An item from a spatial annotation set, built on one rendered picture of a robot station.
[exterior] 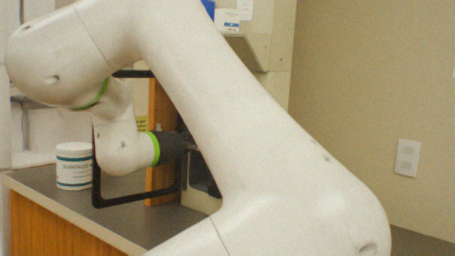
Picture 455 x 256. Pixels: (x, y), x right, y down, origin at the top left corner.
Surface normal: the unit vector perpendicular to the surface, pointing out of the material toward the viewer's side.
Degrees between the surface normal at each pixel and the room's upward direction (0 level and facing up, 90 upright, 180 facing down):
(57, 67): 96
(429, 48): 90
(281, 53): 90
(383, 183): 90
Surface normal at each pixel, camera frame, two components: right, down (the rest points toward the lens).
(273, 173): -0.37, -0.57
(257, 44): 0.76, 0.16
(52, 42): 0.18, -0.07
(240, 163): -0.64, -0.33
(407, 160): -0.66, 0.09
